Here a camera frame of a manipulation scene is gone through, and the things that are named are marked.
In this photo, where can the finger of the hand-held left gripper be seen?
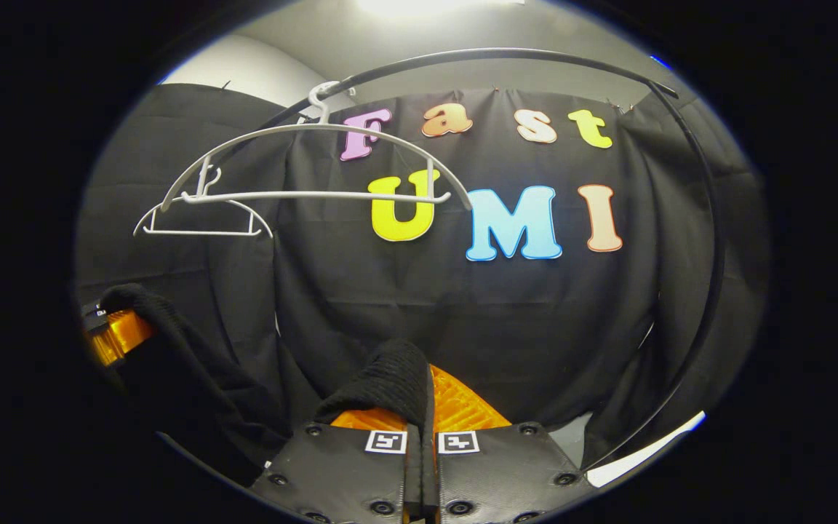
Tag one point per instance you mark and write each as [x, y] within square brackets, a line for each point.
[121, 335]

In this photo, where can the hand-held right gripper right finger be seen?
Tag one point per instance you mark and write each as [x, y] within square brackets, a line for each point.
[495, 473]

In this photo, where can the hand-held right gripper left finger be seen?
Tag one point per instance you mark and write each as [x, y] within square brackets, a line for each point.
[339, 473]

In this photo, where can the black jacket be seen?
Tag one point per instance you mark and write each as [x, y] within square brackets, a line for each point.
[193, 386]

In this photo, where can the white clothes hanger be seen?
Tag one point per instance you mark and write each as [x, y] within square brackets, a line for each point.
[317, 195]
[201, 233]

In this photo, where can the black metal clothes rack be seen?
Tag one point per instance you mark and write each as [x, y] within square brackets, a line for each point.
[477, 54]

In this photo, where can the black backdrop cloth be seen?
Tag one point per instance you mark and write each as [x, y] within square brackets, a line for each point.
[463, 327]

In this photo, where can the ceiling light panel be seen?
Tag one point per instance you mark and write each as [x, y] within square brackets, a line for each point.
[426, 6]

